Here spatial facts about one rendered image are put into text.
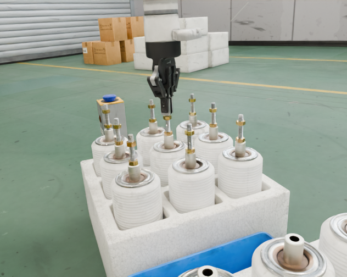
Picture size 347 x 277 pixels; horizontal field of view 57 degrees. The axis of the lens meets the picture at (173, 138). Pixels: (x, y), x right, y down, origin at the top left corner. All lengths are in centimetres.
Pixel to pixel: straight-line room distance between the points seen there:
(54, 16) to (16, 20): 69
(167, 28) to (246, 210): 40
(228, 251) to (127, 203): 22
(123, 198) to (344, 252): 35
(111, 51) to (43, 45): 198
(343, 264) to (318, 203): 58
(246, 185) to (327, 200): 44
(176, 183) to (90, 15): 627
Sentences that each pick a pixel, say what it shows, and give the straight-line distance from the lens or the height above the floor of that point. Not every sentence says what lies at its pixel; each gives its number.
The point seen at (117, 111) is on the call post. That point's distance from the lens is 96.
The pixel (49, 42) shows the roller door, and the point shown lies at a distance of 629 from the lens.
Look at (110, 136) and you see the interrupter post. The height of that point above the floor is 27.
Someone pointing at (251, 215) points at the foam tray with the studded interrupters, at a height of 15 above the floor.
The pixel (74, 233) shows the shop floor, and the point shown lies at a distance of 95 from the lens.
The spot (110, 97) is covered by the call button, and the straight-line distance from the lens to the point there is 97.
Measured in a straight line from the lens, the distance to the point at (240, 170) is 67.
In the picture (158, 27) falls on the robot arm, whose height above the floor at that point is 52.
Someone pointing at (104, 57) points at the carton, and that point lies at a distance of 452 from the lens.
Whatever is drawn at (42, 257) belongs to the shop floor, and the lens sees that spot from 90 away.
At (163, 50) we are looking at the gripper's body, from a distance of 67.
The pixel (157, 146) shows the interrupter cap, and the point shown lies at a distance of 76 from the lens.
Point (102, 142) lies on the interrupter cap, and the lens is 82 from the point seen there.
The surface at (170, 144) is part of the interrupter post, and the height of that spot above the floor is 26.
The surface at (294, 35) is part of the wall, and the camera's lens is 600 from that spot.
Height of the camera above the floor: 53
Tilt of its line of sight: 20 degrees down
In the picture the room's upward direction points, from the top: 3 degrees counter-clockwise
